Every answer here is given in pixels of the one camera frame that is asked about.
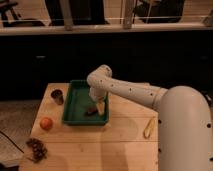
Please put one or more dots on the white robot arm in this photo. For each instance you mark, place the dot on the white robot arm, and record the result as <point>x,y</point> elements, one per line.
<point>185,127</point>

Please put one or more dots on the green plastic tray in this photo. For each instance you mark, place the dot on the green plastic tray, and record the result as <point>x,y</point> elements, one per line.
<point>78,102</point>

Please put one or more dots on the wooden railing shelf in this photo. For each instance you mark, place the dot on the wooden railing shelf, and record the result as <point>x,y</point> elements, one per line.
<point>93,29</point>

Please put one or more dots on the orange fruit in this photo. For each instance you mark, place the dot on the orange fruit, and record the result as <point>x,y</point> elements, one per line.
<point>46,123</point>

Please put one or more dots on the brown grape bunch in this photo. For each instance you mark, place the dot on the brown grape bunch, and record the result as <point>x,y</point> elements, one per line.
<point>38,148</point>

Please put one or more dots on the yellow banana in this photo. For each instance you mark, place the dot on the yellow banana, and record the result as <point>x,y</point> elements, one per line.
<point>149,128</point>

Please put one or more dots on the dark pepper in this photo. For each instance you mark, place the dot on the dark pepper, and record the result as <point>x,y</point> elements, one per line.
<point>91,111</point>

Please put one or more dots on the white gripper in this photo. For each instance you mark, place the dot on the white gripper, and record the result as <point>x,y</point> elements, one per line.
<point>98,96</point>

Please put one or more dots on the dark metal cup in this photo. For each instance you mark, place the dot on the dark metal cup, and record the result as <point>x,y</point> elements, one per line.
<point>57,96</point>

